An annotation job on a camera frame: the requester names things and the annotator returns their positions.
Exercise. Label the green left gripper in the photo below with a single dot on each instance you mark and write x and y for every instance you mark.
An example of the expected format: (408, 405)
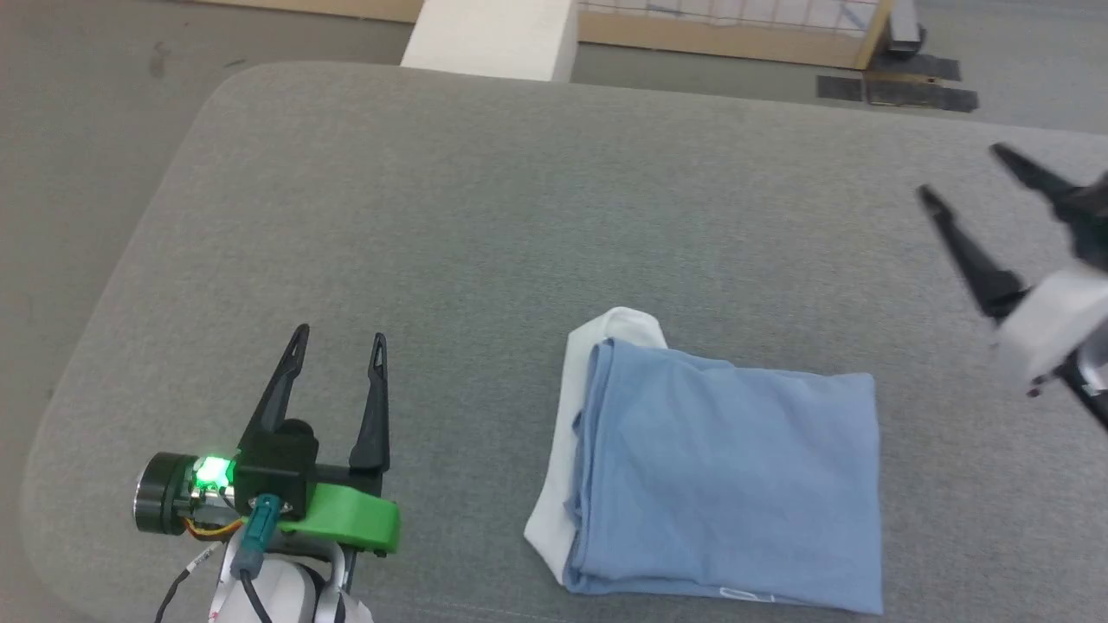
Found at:
(346, 519)

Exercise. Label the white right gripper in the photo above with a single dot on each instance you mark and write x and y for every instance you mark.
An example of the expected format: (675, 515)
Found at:
(1052, 320)

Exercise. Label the light blue polo shirt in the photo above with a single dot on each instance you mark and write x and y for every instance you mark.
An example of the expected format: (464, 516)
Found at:
(736, 476)

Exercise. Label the black floor mat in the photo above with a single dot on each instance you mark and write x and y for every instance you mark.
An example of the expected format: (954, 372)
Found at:
(917, 86)

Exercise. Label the dark grey metal foot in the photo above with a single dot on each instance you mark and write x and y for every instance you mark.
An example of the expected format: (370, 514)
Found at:
(905, 26)

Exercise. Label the white block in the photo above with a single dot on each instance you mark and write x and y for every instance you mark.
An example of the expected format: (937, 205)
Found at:
(489, 39)

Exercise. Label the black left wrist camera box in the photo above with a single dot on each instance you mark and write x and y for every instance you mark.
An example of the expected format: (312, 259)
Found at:
(277, 467)

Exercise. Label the wooden frame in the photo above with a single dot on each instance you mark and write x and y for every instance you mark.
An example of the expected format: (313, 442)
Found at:
(736, 45)

